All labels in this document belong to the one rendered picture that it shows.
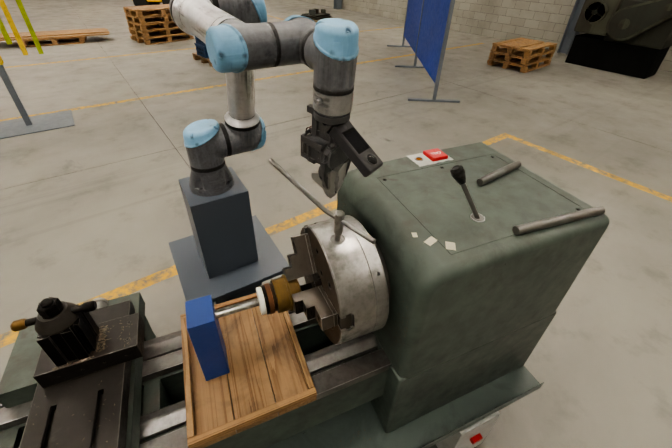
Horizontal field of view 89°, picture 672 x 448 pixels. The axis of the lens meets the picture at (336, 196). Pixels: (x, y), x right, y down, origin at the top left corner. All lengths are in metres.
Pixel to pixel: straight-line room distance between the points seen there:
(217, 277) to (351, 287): 0.77
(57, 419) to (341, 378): 0.63
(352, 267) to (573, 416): 1.68
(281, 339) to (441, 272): 0.52
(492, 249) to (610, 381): 1.72
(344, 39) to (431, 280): 0.50
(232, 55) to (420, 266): 0.55
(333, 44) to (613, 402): 2.22
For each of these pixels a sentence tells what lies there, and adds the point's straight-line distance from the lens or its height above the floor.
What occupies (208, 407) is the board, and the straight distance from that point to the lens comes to 1.02.
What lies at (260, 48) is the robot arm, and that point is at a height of 1.66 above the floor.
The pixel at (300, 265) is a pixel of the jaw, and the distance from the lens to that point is 0.90.
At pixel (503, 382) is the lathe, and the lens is 1.54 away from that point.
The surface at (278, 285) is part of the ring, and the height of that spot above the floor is 1.12.
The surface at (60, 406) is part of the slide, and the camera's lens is 1.06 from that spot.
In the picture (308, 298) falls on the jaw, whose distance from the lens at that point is 0.87.
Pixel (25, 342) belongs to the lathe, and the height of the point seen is 0.93.
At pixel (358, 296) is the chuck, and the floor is 1.16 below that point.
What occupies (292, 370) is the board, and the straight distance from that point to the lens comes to 1.03.
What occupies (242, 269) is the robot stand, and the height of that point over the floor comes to 0.75.
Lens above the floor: 1.79
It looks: 35 degrees down
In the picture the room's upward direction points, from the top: 2 degrees clockwise
